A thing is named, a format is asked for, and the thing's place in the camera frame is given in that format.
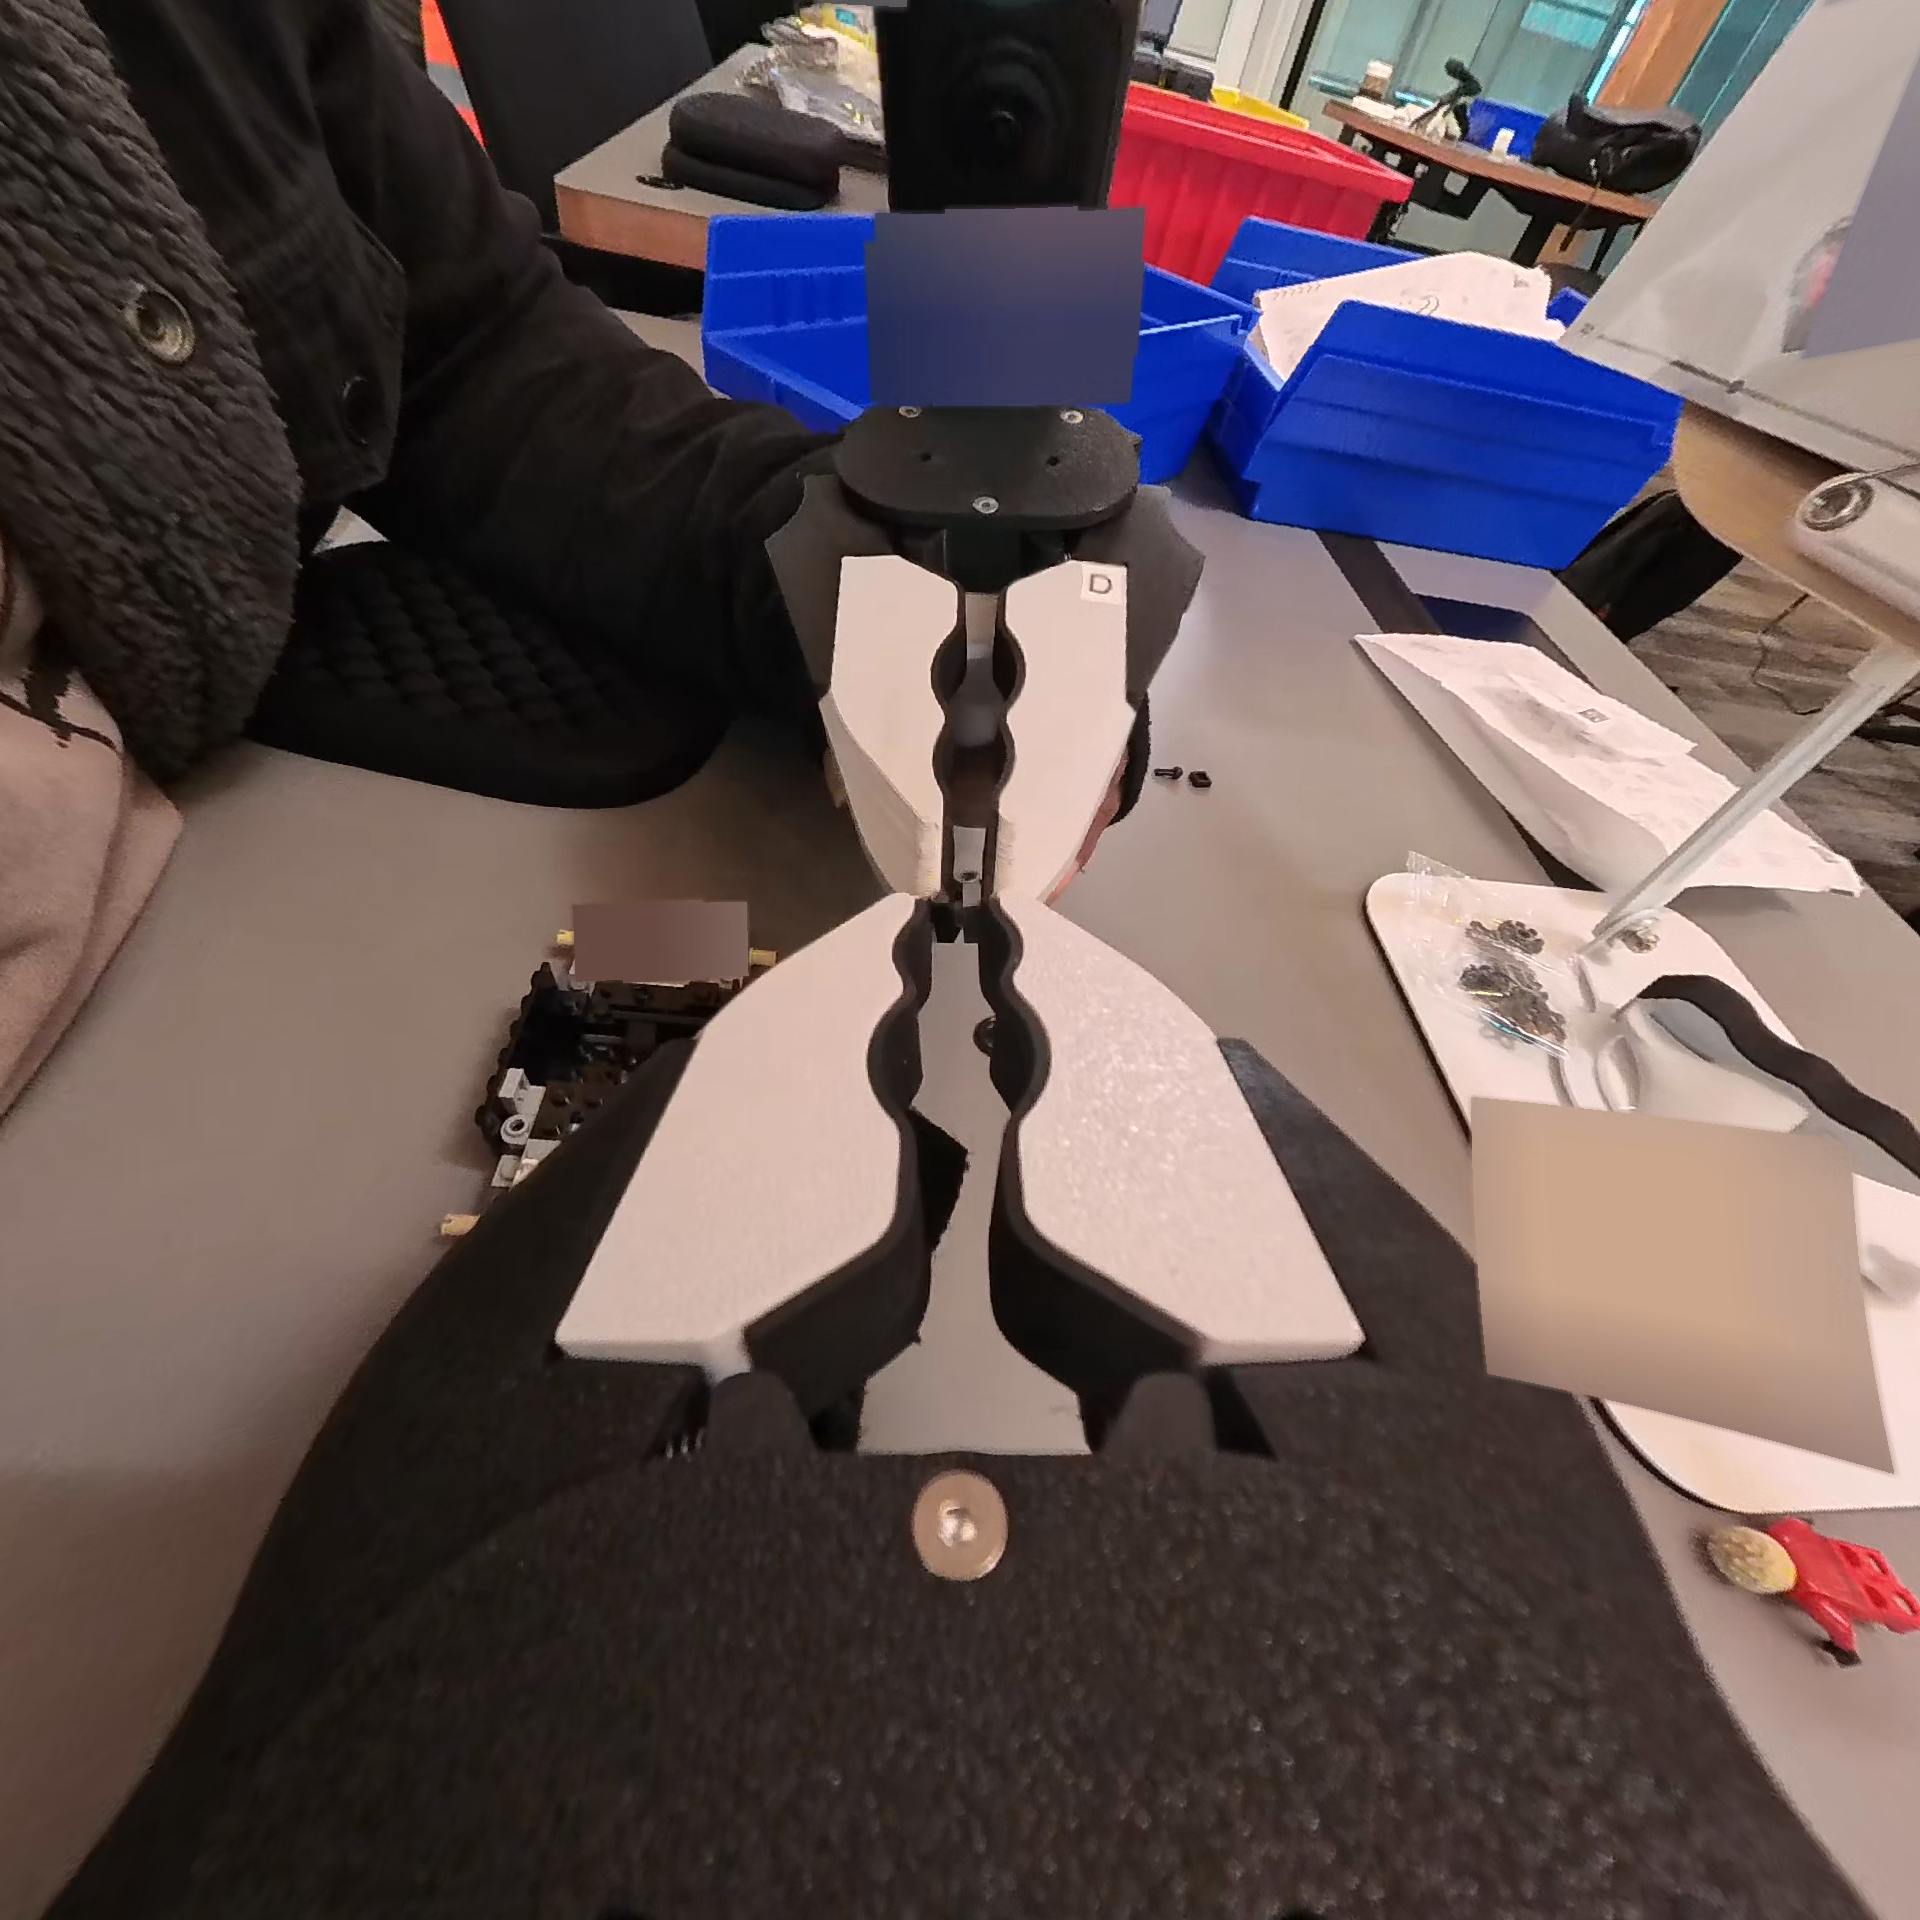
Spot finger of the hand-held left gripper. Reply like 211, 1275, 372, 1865
979, 560, 1153, 906
817, 552, 965, 903

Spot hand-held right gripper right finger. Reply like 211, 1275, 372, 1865
971, 896, 1369, 1455

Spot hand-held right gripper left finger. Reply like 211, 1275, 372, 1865
550, 892, 974, 1455

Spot toy brick car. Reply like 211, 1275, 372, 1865
435, 922, 781, 1240

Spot person's left forearm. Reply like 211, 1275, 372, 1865
322, 89, 841, 753

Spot grey desk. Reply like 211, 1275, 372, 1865
0, 269, 1920, 1920

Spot person's left hand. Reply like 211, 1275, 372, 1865
1067, 701, 1154, 889

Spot red plastic bin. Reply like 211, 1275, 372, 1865
1117, 82, 1415, 288

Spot black zip pouch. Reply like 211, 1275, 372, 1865
660, 89, 860, 213

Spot clear bag of black parts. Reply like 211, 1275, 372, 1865
1409, 852, 1659, 1052

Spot black mesh chair seat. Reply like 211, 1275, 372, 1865
247, 538, 751, 812

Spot clear plastic bags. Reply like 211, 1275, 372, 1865
747, 33, 886, 128

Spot wooden table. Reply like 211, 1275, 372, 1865
550, 42, 903, 274
1319, 97, 1666, 266

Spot white paper sheets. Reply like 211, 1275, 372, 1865
1253, 251, 1561, 369

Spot white instruction paper sheet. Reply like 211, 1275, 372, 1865
1350, 632, 1866, 903

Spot white curved plastic part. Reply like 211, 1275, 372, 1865
1559, 984, 1823, 1120

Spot orange reflective vest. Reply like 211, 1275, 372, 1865
415, 0, 489, 153

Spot beige sweatshirt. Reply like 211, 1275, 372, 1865
0, 532, 186, 1120

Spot instruction booklet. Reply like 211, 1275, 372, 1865
1559, 0, 1920, 453

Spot black fleece jacket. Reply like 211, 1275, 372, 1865
0, 0, 309, 783

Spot black wavy strap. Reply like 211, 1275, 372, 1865
1634, 972, 1920, 1176

